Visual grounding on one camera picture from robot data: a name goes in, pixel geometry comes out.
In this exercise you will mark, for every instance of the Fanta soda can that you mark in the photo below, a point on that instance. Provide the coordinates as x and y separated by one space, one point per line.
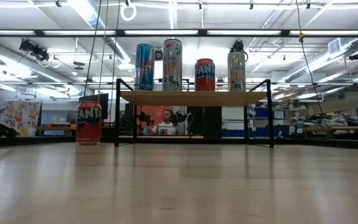
204 74
89 124

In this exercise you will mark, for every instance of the silver sugarfree Red Bull can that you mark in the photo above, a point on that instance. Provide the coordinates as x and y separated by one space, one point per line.
144 68

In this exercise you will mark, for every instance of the large silver blue can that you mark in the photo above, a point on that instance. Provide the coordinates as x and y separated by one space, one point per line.
236 73

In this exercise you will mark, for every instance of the small black robot arm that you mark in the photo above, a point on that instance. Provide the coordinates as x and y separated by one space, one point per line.
180 117
145 118

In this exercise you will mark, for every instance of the wooden shelf black metal legs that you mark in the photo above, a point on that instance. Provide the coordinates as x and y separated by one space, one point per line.
191 98

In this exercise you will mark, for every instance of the person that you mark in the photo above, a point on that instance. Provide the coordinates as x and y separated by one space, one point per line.
166 124

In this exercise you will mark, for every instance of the red banner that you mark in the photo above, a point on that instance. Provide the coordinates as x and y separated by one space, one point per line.
154 112

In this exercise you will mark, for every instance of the black cabinet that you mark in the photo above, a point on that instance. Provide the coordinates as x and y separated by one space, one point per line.
210 121

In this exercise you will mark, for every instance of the blue storage cabinet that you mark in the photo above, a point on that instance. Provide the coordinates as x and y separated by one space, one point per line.
263 112

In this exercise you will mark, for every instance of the black ceiling projector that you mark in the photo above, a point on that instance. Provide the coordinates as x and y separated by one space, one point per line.
34 49

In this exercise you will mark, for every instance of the floral cloth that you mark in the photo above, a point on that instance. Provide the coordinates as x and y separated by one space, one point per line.
20 118

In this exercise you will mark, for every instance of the cluttered wooden workbench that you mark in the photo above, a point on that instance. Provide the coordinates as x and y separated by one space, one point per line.
353 128

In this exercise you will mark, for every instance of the black ceiling device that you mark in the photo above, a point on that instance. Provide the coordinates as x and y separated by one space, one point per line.
356 56

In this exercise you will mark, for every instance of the black ceiling camera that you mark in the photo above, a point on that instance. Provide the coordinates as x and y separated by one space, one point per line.
237 46
158 54

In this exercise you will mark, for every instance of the black aluminium rig frame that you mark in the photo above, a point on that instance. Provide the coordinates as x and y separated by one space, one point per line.
42 140

